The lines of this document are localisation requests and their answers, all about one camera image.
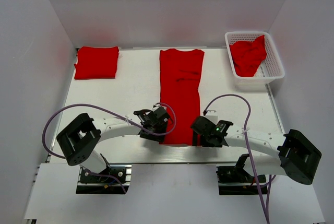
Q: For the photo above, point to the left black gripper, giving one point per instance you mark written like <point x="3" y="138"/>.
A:
<point x="159" y="138"/>

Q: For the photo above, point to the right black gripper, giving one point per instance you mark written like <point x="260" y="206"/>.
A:
<point x="203" y="142"/>

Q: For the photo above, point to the red t-shirt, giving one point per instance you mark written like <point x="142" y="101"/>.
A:
<point x="247" y="56"/>
<point x="180" y="75"/>
<point x="96" y="63"/>

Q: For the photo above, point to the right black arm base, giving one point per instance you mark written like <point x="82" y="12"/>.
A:
<point x="234" y="182"/>

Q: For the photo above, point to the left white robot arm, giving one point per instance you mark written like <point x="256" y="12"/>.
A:
<point x="80" y="137"/>

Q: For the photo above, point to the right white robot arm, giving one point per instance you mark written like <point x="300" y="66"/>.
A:
<point x="291" y="154"/>

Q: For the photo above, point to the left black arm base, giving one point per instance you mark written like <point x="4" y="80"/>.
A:
<point x="117" y="184"/>

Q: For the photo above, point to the red t-shirt in basket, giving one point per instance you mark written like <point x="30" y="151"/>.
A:
<point x="247" y="56"/>

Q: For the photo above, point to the white plastic basket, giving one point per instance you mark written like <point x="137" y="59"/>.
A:
<point x="269" y="70"/>

